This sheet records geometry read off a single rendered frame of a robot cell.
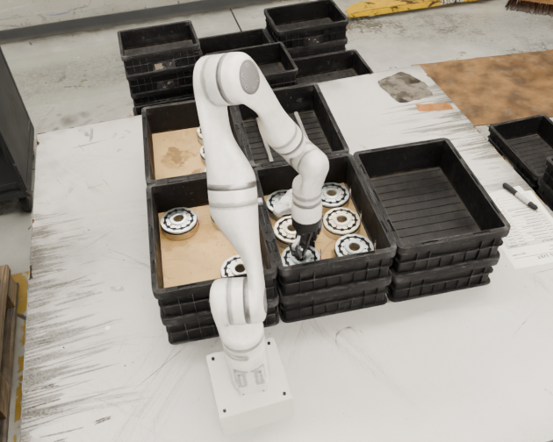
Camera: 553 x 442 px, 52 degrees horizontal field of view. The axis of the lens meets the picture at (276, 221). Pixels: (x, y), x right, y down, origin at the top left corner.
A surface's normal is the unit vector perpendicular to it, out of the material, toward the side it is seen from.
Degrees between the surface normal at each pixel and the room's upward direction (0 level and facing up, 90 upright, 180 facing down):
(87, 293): 0
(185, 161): 0
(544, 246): 0
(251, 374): 90
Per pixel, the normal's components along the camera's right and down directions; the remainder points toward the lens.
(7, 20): 0.26, 0.67
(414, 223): -0.04, -0.71
